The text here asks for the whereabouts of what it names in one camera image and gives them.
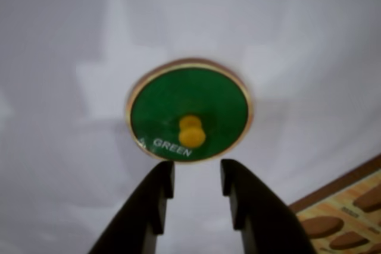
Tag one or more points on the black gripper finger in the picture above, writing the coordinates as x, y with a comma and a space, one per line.
262, 221
140, 212

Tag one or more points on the green circle piece yellow pin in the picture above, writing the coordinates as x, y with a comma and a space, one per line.
193, 96

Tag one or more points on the wooden shape puzzle board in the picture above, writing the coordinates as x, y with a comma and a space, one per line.
336, 203

